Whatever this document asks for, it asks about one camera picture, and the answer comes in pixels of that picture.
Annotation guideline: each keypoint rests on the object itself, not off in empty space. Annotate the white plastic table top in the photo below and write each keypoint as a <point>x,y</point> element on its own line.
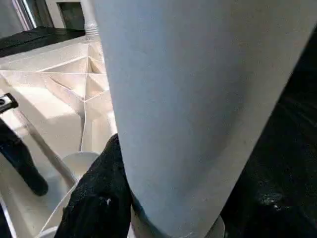
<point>49,99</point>

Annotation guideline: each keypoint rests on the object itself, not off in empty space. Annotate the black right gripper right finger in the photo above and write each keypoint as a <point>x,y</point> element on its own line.
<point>277,210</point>

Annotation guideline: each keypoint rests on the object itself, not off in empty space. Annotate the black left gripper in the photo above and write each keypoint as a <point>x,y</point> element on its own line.
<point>7,104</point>

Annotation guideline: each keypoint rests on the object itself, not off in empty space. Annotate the white plastic table leg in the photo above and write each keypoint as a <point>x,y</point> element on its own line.
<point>185,99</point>
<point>91,24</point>

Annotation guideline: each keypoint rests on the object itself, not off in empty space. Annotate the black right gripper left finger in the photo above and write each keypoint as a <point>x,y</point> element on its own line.
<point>99,198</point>

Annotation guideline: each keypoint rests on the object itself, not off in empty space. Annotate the black work mat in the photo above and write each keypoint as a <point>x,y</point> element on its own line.
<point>292,111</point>

